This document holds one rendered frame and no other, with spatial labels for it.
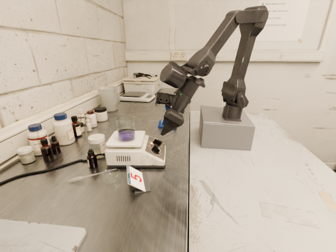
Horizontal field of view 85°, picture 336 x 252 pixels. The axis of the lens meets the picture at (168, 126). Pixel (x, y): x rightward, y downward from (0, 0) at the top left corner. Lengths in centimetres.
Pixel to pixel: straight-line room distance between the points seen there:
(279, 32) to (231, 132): 153
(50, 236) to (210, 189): 40
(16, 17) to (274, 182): 109
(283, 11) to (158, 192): 194
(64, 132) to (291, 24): 202
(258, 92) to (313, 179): 152
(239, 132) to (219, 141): 8
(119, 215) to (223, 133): 47
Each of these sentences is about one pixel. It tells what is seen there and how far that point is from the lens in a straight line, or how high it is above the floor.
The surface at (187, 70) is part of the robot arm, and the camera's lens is 59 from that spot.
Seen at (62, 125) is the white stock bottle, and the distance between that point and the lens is 86.
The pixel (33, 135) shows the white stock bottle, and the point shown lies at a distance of 83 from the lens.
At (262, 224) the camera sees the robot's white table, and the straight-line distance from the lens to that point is 53.
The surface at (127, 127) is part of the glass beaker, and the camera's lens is 61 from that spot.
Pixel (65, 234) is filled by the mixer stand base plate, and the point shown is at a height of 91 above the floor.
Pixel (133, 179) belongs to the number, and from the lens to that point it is 56.
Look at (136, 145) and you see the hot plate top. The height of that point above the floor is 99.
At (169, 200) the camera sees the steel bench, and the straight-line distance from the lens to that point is 53.
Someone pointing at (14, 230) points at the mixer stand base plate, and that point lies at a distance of 57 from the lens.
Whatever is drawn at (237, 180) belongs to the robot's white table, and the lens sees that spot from 63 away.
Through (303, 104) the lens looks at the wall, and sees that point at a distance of 238.
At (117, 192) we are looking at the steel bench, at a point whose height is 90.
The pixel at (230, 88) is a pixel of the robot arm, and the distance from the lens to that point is 74.
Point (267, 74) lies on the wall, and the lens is 216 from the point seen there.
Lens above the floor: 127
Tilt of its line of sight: 22 degrees down
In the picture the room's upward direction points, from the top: straight up
